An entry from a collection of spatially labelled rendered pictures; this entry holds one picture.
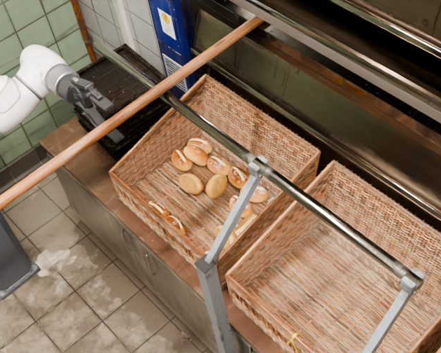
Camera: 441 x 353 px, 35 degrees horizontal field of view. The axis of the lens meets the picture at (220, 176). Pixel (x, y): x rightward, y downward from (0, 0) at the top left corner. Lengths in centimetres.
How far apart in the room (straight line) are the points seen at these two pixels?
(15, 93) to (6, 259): 112
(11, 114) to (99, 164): 67
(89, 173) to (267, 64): 83
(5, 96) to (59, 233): 131
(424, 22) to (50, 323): 201
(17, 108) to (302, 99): 84
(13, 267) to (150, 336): 66
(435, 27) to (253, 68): 82
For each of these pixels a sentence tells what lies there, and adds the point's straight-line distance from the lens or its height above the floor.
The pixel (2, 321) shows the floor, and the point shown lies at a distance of 313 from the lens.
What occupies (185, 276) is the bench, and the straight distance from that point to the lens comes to 230.
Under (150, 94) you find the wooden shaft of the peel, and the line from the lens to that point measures 195.
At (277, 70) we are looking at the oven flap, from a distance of 221.
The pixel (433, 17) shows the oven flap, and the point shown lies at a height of 151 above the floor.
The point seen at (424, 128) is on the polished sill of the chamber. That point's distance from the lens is 185.
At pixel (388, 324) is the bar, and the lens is 162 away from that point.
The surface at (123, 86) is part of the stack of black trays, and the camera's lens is 257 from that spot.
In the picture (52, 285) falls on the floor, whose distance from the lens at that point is 313.
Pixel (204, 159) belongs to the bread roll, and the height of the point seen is 63.
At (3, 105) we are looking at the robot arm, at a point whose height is 120.
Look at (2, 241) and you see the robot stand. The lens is 297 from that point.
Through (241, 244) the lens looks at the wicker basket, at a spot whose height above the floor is 72.
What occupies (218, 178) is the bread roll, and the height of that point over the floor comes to 65.
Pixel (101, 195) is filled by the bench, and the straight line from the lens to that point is 257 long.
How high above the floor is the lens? 251
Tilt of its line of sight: 50 degrees down
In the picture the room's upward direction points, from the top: 11 degrees counter-clockwise
